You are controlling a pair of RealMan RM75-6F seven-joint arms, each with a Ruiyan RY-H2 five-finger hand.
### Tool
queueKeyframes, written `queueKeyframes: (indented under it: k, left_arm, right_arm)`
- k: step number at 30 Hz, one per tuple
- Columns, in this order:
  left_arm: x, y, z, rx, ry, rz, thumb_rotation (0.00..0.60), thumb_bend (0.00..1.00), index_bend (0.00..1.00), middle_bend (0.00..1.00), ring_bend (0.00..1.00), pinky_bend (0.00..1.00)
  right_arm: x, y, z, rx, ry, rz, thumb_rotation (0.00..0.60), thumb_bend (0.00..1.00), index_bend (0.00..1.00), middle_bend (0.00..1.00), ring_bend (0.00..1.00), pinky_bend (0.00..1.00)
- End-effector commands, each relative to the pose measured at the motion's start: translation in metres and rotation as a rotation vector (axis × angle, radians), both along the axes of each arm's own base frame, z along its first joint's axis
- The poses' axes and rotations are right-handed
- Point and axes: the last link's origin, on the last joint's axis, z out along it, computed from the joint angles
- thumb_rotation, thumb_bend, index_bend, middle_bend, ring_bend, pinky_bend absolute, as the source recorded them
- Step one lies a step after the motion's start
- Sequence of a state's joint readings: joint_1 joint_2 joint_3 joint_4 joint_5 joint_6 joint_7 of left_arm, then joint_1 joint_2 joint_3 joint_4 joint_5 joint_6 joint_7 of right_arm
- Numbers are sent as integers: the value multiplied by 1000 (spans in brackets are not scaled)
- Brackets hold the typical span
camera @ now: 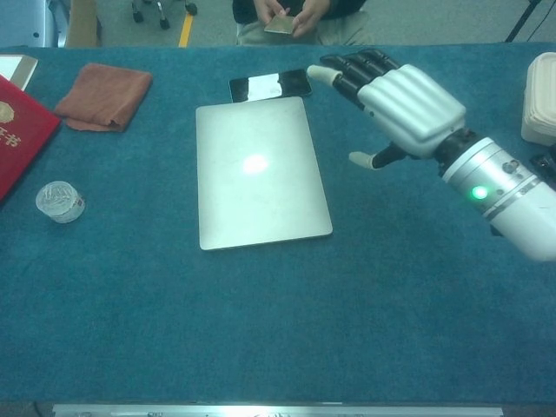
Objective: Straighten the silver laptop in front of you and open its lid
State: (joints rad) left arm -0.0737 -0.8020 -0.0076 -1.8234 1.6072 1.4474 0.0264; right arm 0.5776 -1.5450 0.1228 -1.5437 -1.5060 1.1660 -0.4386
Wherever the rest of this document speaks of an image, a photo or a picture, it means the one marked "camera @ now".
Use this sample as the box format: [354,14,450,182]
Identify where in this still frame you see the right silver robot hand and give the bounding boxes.
[306,49,467,171]

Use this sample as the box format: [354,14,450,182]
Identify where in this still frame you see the silver laptop with apple logo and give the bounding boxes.
[195,96,334,252]

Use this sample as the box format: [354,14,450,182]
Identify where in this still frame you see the seated person in dark top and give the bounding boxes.
[232,0,374,47]

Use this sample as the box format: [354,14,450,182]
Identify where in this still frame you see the white stacked plastic boxes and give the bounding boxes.
[520,51,556,146]

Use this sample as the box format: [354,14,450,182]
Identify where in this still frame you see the black smartphone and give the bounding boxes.
[228,68,314,104]

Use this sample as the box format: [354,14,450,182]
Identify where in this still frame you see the black tripod leg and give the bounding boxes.
[504,0,544,43]

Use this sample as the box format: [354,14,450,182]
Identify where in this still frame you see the black stapler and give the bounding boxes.
[529,145,556,182]

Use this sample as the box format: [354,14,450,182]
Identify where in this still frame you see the phone held by person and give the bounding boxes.
[263,14,296,36]

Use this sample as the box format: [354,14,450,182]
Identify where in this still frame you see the orange folded cloth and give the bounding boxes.
[54,63,154,133]

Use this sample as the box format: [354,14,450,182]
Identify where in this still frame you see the teal felt table cover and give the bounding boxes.
[0,42,556,403]

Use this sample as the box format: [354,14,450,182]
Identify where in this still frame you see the brown cardboard board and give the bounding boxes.
[64,0,103,48]

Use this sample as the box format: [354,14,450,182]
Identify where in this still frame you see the clear round plastic container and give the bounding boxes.
[35,181,86,224]

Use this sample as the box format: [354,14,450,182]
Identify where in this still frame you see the silver metal panel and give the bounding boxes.
[0,0,70,48]

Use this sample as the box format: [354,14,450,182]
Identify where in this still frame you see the red certificate book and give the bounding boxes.
[0,73,62,203]

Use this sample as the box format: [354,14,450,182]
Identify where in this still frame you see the white flat box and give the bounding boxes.
[0,54,39,92]

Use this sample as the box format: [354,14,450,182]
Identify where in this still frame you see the aluminium profile rail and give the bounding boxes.
[51,402,505,417]

